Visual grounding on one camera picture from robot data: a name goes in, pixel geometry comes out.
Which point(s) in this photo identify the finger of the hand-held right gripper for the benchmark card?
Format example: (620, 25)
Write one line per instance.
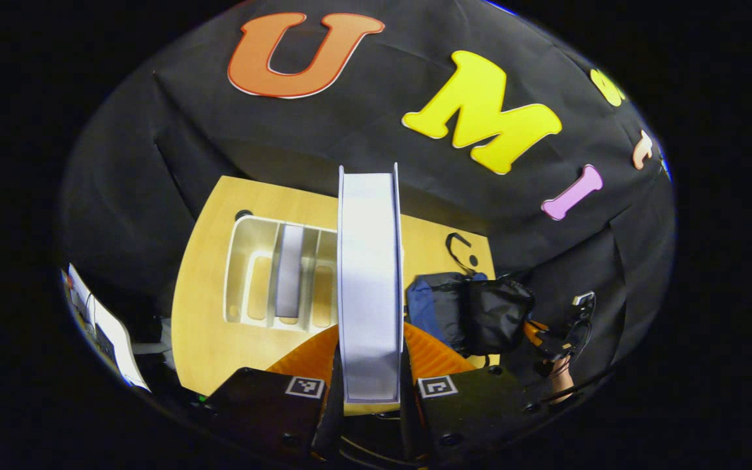
(534, 333)

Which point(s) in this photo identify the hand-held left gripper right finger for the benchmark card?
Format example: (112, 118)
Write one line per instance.
(474, 411)

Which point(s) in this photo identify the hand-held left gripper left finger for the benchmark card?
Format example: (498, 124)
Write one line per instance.
(258, 408)

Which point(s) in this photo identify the blue schoolbag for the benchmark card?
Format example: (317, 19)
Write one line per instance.
(431, 307)

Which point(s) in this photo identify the white bookshelf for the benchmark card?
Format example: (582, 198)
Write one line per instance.
(239, 261)

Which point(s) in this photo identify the plain white cover book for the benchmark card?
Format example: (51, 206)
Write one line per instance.
(369, 281)

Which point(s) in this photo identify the white side table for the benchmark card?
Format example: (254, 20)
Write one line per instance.
(111, 326)

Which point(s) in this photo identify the black backdrop cloth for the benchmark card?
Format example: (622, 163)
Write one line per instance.
(350, 130)

